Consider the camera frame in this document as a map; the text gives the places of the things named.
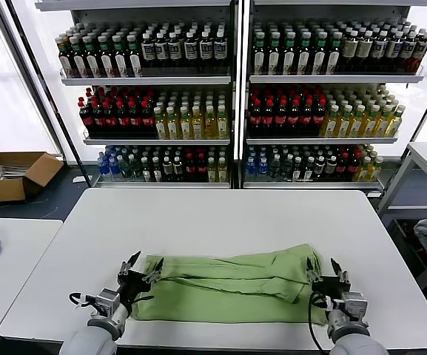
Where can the green drink bottle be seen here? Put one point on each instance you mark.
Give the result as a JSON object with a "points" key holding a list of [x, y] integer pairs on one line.
{"points": [[286, 169], [135, 168], [125, 168], [274, 169]]}

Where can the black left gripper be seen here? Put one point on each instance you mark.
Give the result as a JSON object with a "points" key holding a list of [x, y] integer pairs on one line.
{"points": [[133, 288]]}

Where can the blue drink bottle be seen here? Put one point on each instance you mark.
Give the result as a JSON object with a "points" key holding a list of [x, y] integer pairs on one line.
{"points": [[262, 167], [250, 167], [114, 167], [103, 166]]}

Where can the cola bottle red cap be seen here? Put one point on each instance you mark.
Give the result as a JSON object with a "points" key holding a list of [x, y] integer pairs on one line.
{"points": [[123, 120], [110, 120], [320, 118], [191, 168], [307, 118], [353, 166], [201, 168], [294, 118], [135, 120], [98, 120], [255, 118], [86, 118], [268, 118], [147, 120], [342, 166], [281, 118]]}

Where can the dark bottle white cap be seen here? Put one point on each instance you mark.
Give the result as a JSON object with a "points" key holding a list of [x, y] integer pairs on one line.
{"points": [[145, 171], [319, 168], [331, 168], [177, 170], [167, 170], [297, 170], [308, 170], [156, 171]]}

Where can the small white floor object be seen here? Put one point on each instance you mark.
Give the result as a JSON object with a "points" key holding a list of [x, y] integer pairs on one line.
{"points": [[77, 179]]}

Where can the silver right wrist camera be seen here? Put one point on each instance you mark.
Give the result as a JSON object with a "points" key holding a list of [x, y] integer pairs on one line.
{"points": [[354, 307]]}

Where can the white shelving unit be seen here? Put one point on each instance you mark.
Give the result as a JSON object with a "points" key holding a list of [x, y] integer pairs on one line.
{"points": [[246, 148], [234, 111]]}

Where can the dark bottle green cap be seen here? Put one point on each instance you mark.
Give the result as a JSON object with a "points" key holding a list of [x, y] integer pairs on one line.
{"points": [[78, 61], [120, 61], [259, 55], [319, 55], [91, 61], [106, 61], [289, 55], [274, 55], [304, 55], [134, 61], [65, 59], [333, 55]]}

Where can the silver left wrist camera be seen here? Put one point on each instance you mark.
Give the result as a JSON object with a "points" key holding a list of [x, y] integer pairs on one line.
{"points": [[107, 301]]}

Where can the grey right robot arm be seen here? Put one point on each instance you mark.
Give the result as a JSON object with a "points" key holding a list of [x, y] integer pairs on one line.
{"points": [[353, 344]]}

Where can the dark bottle cream label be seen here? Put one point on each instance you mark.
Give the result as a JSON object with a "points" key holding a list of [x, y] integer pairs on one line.
{"points": [[349, 50], [364, 50]]}

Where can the dark bottle white label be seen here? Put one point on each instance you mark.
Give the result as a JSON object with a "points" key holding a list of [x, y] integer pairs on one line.
{"points": [[393, 50], [191, 51], [220, 51], [406, 50], [379, 50], [175, 51], [148, 51], [205, 51], [161, 51]]}

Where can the green polo shirt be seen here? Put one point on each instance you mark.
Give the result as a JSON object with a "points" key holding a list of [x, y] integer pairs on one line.
{"points": [[228, 296]]}

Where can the white shelf board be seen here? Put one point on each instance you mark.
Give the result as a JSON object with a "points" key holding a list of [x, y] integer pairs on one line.
{"points": [[161, 185], [331, 78], [131, 5], [309, 185], [146, 80], [328, 2], [320, 140], [154, 141]]}

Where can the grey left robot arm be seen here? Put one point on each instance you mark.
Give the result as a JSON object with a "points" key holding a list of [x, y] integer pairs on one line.
{"points": [[87, 342]]}

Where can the yellow drink bottle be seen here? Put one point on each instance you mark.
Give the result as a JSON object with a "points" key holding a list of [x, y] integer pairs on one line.
{"points": [[185, 125], [374, 170], [212, 172], [211, 125], [172, 125], [363, 171], [198, 125], [383, 124], [160, 125], [396, 124], [370, 124], [330, 124], [343, 124], [356, 124], [223, 124], [222, 172]]}

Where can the metal rods bundle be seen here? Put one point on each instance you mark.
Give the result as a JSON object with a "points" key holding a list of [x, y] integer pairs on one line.
{"points": [[9, 172]]}

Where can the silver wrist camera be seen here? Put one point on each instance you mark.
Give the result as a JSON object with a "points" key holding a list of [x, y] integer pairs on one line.
{"points": [[107, 301], [354, 307]]}

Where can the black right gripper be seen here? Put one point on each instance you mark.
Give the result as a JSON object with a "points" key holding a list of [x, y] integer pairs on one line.
{"points": [[329, 286]]}

